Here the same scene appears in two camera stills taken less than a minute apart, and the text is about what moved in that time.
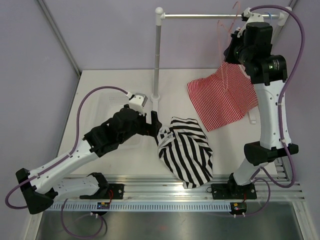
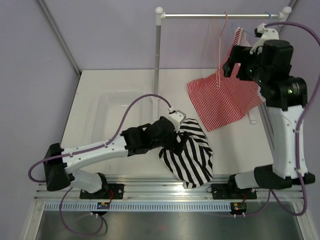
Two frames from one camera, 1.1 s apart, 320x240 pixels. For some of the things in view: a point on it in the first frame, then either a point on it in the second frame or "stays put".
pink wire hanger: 219,38 → 218,84
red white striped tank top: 223,97 stays put
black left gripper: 148,129 → 174,145
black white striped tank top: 185,151 stays put
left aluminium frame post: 59,36 stays put
